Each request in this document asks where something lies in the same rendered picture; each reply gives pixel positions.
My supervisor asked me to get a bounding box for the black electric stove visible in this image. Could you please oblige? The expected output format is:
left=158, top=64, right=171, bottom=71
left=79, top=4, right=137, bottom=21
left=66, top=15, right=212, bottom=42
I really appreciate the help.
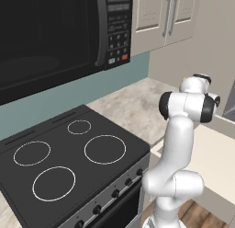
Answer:
left=0, top=104, right=151, bottom=228

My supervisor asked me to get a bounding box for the black oven door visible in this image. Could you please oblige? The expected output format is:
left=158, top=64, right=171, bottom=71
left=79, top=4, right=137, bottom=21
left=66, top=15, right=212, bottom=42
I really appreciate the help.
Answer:
left=88, top=177, right=143, bottom=228

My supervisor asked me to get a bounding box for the black microwave oven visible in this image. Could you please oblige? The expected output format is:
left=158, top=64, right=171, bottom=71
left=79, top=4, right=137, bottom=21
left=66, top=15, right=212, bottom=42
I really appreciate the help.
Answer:
left=0, top=0, right=134, bottom=108

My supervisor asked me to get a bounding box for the beige cupboard door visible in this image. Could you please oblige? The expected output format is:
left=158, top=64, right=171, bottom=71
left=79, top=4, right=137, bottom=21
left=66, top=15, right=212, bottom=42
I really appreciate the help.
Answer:
left=130, top=0, right=169, bottom=58
left=165, top=0, right=203, bottom=47

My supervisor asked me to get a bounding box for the grey metal appliance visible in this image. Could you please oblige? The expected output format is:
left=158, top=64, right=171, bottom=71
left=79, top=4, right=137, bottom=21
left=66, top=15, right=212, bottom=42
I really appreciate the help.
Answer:
left=222, top=80, right=235, bottom=123

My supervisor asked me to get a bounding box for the black microwave door handle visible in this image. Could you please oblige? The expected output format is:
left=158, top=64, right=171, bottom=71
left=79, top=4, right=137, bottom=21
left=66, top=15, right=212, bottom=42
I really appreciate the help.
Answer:
left=94, top=0, right=109, bottom=68

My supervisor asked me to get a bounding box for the silver cupboard door handle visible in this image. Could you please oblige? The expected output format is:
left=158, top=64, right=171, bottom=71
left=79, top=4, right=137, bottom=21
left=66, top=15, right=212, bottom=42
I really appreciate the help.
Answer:
left=162, top=0, right=172, bottom=39
left=168, top=0, right=179, bottom=37

